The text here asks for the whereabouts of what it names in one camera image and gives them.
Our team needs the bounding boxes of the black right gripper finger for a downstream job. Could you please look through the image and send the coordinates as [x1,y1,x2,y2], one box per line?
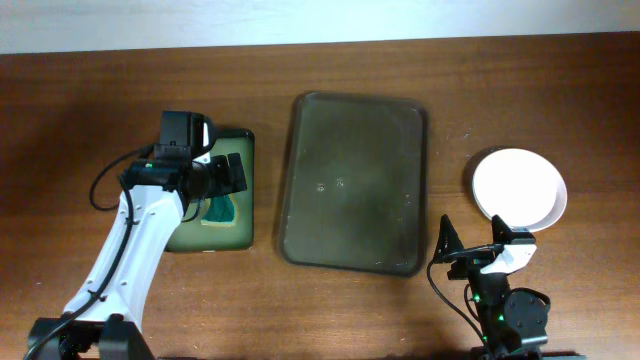
[491,215,514,245]
[432,215,464,264]

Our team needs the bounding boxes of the green and yellow sponge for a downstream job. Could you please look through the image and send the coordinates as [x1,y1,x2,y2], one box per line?
[201,195,237,227]

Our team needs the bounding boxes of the pink plate with stain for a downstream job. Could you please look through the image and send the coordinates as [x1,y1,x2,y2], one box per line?
[470,148,568,232]

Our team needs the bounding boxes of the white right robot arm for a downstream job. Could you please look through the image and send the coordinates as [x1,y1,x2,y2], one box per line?
[426,215,583,359]

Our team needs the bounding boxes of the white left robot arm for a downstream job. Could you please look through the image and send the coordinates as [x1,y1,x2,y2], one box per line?
[25,153,247,359]

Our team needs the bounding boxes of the small black water tray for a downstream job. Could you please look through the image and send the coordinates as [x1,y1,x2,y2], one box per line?
[165,128,255,253]

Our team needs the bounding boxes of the large dark serving tray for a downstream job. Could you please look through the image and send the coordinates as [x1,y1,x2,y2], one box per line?
[277,91,429,277]

